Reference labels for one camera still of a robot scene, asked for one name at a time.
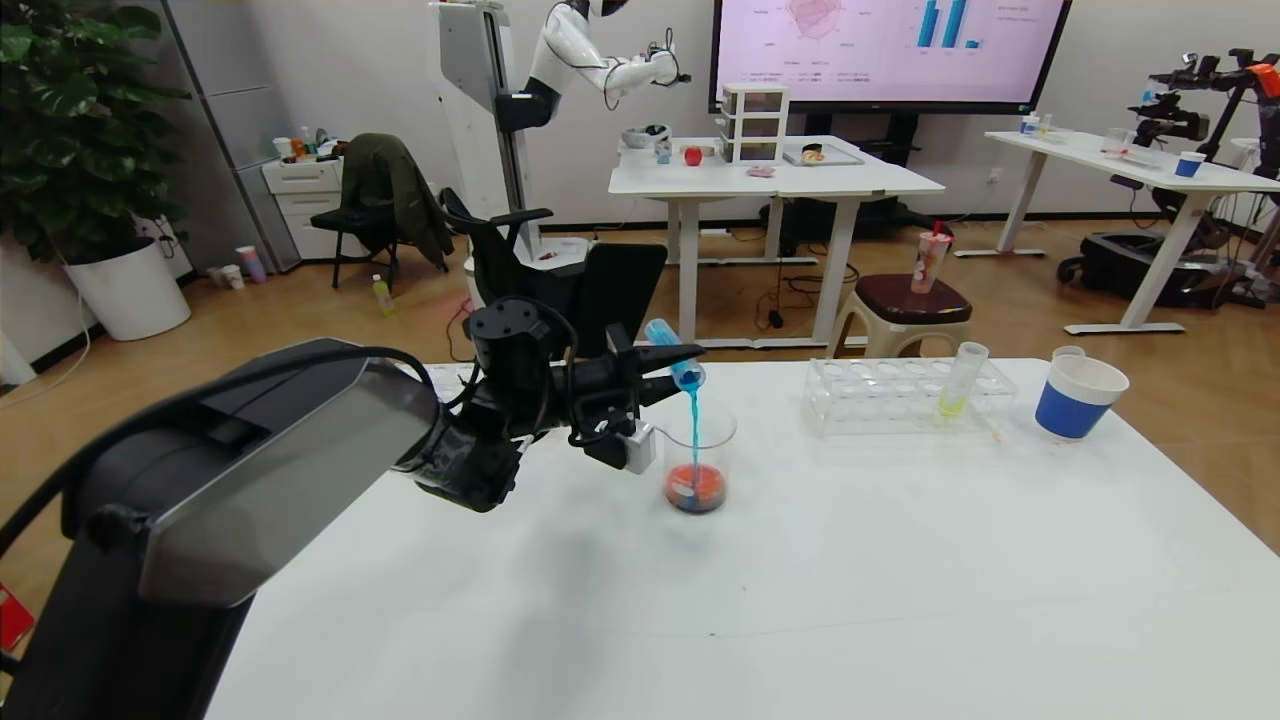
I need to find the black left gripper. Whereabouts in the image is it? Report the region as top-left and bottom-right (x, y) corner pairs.
(550, 321), (707, 436)

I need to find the blue pigment test tube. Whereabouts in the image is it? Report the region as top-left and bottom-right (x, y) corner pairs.
(643, 318), (707, 391)

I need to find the yellow pigment test tube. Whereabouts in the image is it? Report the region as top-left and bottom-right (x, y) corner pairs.
(935, 341), (991, 421)

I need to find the white standing desk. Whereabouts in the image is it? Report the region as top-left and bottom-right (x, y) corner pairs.
(750, 138), (944, 349)
(952, 131), (1280, 337)
(595, 136), (783, 351)

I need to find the black office chair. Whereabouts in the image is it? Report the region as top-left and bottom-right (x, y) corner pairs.
(440, 186), (669, 363)

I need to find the brown top plastic stool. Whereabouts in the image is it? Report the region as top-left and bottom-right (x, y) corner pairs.
(830, 275), (973, 359)

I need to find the white desktop drawer organizer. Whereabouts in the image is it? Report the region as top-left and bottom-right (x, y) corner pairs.
(720, 85), (790, 165)

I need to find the grey tray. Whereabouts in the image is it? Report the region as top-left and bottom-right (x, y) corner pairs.
(782, 143), (864, 168)

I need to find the drink cup with red straw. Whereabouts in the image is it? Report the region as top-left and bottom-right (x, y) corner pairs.
(909, 222), (953, 296)

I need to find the dark green jacket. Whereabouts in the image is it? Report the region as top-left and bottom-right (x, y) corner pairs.
(338, 132), (456, 273)

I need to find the large display screen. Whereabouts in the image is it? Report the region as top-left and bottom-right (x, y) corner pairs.
(708, 0), (1073, 115)

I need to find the black display stand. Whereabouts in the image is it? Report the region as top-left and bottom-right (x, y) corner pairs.
(760, 112), (926, 259)

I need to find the black metal chair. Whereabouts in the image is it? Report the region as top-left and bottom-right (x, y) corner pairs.
(308, 198), (401, 293)

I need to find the white humanoid robot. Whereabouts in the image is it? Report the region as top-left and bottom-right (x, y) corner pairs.
(430, 0), (693, 319)

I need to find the white drawer cabinet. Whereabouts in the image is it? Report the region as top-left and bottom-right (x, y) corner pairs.
(261, 156), (366, 261)

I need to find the blue white paper cup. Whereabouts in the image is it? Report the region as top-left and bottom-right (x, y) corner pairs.
(1034, 354), (1131, 442)

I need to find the grey tall cabinet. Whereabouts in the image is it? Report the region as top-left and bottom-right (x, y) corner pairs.
(163, 0), (304, 273)

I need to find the black mobile robot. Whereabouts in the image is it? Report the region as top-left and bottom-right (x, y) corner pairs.
(1057, 48), (1280, 311)

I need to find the white plant pot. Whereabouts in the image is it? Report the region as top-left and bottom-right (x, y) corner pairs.
(62, 236), (191, 341)

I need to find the green leafy plant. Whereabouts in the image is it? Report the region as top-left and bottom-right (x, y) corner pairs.
(0, 0), (191, 263)

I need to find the red box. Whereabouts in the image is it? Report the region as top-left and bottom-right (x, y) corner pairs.
(0, 583), (34, 654)

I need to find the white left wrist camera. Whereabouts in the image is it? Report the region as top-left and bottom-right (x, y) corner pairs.
(622, 420), (659, 474)

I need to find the black floor power cable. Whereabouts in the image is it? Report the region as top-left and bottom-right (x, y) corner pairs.
(752, 260), (853, 331)

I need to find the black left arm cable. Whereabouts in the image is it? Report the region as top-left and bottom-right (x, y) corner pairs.
(0, 298), (601, 561)

